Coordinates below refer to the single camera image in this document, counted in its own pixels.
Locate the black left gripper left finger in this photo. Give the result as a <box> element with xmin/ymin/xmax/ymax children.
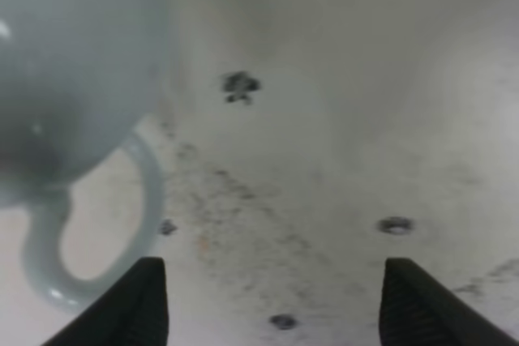
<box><xmin>45</xmin><ymin>257</ymin><xmax>169</xmax><ymax>346</ymax></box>

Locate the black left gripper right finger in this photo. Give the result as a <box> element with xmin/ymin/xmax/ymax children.
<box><xmin>379</xmin><ymin>258</ymin><xmax>518</xmax><ymax>346</ymax></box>

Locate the pale blue porcelain teapot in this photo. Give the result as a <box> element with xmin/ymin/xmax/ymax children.
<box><xmin>1</xmin><ymin>0</ymin><xmax>170</xmax><ymax>313</ymax></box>

